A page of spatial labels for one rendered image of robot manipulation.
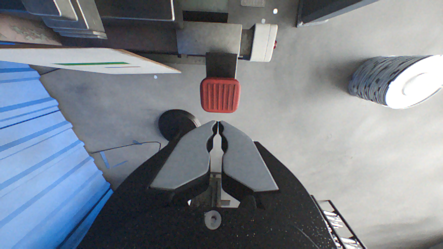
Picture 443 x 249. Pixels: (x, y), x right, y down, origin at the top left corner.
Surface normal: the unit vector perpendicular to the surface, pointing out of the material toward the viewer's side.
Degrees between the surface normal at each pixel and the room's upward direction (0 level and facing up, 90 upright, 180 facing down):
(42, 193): 90
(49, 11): 0
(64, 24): 0
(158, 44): 0
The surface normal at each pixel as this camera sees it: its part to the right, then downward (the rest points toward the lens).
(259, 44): 0.00, 0.49
